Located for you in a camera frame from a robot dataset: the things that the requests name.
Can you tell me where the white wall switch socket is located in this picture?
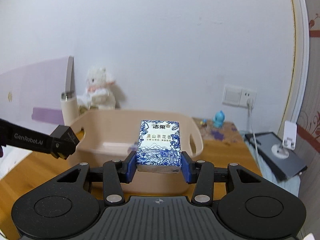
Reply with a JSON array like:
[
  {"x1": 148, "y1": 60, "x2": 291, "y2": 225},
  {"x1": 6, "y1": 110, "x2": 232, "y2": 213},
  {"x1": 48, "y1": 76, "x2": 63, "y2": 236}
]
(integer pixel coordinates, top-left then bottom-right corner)
[{"x1": 222, "y1": 85, "x2": 257, "y2": 108}]

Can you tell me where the blue cartoon figurine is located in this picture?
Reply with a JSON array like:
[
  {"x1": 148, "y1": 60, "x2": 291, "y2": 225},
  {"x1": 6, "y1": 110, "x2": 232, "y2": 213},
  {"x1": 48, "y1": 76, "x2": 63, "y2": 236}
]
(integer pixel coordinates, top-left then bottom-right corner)
[{"x1": 212, "y1": 111, "x2": 225, "y2": 128}]

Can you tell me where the lilac headboard panel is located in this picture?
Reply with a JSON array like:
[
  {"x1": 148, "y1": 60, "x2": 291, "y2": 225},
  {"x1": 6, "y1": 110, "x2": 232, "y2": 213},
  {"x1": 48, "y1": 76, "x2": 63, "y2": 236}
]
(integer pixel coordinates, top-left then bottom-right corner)
[{"x1": 1, "y1": 56, "x2": 75, "y2": 134}]

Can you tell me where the white plush lamb toy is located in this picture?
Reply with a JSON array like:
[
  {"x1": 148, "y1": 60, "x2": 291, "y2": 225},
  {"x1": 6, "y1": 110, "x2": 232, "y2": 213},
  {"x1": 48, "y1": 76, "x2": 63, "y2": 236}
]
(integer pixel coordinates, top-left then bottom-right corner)
[{"x1": 77, "y1": 67, "x2": 116, "y2": 110}]

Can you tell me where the blue white tissue pack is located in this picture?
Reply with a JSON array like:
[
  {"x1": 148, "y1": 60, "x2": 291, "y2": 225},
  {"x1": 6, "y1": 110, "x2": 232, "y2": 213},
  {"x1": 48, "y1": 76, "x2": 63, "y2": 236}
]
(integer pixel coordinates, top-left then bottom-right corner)
[{"x1": 136, "y1": 120, "x2": 182, "y2": 173}]

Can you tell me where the white power cable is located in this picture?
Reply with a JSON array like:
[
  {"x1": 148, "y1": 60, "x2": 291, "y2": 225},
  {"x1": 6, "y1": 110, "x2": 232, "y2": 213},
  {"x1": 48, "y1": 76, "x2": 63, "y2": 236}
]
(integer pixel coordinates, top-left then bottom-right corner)
[{"x1": 246, "y1": 97, "x2": 262, "y2": 165}]

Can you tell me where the purple floral table mat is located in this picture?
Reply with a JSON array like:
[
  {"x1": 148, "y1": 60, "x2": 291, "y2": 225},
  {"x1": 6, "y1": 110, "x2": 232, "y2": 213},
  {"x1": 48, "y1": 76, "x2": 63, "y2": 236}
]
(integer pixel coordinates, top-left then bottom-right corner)
[{"x1": 193, "y1": 118, "x2": 244, "y2": 146}]

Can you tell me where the white phone stand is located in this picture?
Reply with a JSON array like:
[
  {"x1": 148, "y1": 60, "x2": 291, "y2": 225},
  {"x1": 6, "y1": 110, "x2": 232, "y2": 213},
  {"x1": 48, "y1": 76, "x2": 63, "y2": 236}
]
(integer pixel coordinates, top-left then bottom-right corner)
[{"x1": 271, "y1": 120, "x2": 297, "y2": 159}]

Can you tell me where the white thermos bottle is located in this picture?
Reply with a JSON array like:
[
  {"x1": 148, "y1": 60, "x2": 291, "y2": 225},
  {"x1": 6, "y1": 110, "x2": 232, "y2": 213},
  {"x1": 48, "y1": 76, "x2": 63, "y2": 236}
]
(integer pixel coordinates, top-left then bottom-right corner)
[{"x1": 60, "y1": 90, "x2": 79, "y2": 126}]

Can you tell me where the dark grey tablet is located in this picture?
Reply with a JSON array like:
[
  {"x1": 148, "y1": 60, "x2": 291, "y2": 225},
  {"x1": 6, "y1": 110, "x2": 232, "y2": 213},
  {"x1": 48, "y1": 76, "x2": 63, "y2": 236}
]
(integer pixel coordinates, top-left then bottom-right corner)
[{"x1": 245, "y1": 131, "x2": 308, "y2": 181}]

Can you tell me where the beige plastic storage bin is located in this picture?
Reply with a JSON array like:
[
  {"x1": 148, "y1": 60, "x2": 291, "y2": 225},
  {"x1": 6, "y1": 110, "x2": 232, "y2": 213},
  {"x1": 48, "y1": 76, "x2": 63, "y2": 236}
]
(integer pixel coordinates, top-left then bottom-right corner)
[{"x1": 67, "y1": 109, "x2": 203, "y2": 195}]

